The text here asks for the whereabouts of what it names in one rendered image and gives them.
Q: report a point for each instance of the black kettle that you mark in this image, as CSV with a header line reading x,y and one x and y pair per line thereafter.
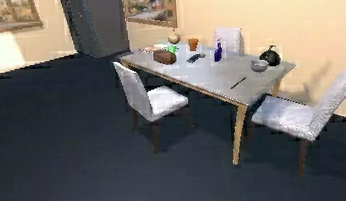
x,y
270,56

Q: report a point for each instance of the grey wooden-legged dining table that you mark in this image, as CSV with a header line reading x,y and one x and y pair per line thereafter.
x,y
212,74

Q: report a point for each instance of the brown carton box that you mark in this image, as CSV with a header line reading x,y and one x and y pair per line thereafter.
x,y
164,57

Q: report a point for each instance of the wood-framed window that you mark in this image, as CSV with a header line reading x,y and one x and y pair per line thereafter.
x,y
150,6
5,13

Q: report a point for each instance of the white upholstered chair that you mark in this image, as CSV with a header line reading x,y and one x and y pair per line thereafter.
x,y
298,114
154,103
230,40

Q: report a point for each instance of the orange cup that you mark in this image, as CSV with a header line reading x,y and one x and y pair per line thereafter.
x,y
193,43

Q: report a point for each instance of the black knife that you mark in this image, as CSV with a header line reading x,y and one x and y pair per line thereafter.
x,y
238,82

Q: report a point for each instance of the plate with food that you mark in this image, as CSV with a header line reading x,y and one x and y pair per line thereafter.
x,y
149,49

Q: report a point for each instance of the grey bowl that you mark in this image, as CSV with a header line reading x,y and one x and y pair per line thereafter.
x,y
259,65

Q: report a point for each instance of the tan round pot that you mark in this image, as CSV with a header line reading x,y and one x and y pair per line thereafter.
x,y
174,38

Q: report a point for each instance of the blue bottle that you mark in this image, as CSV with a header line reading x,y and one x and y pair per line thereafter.
x,y
218,52

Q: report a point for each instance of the dark remote control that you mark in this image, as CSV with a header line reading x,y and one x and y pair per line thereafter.
x,y
194,57

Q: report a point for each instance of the green cup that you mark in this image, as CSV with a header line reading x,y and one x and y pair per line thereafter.
x,y
172,48

